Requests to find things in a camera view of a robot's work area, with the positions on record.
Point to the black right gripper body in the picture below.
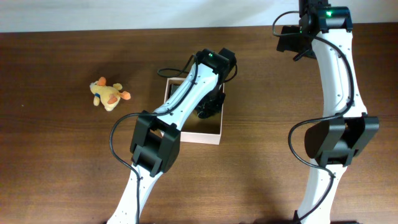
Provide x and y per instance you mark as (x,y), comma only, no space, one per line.
(286,39)

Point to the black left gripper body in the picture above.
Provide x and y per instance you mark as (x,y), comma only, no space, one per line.
(210,104)

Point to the yellow plush duck toy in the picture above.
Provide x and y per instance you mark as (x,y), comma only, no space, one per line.
(108,96)

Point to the yellow grey toy truck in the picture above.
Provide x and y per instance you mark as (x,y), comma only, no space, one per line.
(173,89)

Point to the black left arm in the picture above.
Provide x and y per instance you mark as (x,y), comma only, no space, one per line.
(155,143)

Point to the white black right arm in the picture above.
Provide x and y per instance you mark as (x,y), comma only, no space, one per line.
(325,33)

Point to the pink cardboard box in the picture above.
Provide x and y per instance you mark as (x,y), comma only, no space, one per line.
(203,131)

